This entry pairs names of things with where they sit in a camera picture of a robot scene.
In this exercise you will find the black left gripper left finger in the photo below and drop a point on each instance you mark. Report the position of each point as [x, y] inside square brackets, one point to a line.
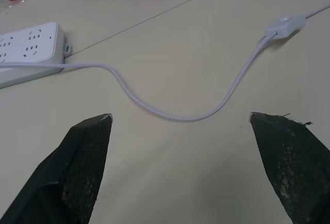
[64, 172]

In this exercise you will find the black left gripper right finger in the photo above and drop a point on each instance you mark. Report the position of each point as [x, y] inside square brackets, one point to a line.
[291, 167]

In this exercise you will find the white power strip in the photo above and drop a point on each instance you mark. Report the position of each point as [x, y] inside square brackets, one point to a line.
[28, 51]

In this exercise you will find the clear plastic wrapper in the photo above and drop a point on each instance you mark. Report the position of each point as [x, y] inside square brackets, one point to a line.
[10, 2]

